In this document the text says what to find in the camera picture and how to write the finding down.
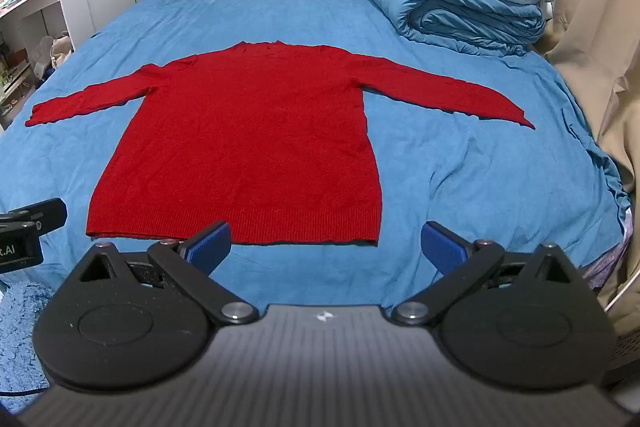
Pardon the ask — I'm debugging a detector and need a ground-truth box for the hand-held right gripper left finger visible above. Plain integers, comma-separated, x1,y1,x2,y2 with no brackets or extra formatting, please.
65,221,261,327

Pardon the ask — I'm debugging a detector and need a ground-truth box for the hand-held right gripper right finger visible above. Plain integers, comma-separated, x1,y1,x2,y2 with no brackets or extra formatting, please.
390,221,583,327

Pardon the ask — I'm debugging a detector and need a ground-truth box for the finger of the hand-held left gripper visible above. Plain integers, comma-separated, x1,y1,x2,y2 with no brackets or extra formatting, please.
0,198,68,234

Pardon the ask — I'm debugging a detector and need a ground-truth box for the red knit sweater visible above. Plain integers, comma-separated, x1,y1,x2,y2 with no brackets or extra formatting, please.
25,39,536,248

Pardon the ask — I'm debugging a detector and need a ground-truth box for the bed with blue sheet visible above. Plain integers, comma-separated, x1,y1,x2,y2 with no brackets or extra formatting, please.
0,0,631,310

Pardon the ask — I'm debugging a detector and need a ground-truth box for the blue fluffy rug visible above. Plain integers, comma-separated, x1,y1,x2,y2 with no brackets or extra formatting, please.
0,279,56,413

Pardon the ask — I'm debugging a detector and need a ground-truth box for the white tote bag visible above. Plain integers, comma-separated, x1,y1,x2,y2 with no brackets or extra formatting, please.
50,34,73,70

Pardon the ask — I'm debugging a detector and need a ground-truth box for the purple patterned mattress side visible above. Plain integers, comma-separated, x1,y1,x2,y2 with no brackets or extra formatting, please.
585,242,626,293

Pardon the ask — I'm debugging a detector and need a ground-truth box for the dark mesh object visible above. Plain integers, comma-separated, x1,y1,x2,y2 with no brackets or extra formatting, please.
605,332,640,388

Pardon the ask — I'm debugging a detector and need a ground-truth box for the black cable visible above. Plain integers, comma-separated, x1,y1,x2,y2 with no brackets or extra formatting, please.
0,384,51,400

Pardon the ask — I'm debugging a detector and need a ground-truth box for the white cable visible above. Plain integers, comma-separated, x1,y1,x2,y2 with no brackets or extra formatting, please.
602,277,640,313

